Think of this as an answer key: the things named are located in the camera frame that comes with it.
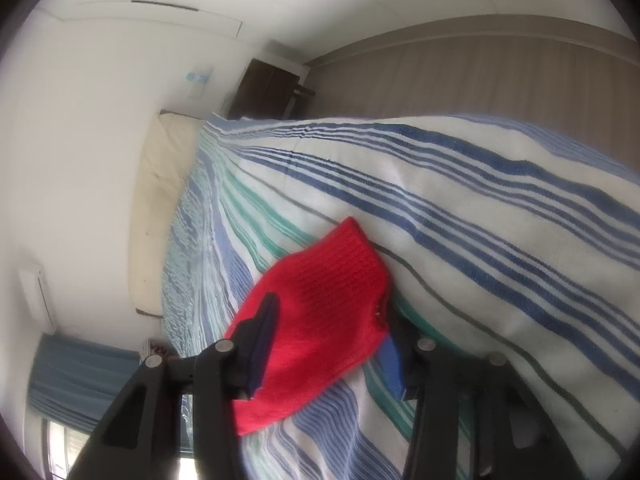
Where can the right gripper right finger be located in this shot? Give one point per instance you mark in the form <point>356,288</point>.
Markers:
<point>474,412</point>

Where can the cream padded headboard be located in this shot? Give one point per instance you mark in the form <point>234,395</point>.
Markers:
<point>166,159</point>

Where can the striped blue green bedspread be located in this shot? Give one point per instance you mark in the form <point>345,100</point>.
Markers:
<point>500,237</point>

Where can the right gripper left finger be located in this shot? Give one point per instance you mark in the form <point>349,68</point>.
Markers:
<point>139,436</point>

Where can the white air conditioner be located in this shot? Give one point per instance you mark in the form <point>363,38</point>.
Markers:
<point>37,296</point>

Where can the dark wooden nightstand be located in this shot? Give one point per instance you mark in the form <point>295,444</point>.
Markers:
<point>265,92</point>

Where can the red knit sweater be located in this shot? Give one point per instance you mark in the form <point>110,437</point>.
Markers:
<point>333,302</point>

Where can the teal curtain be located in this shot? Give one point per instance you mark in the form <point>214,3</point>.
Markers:
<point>73,382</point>

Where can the wall socket with blue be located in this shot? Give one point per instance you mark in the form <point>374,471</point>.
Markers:
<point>198,79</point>

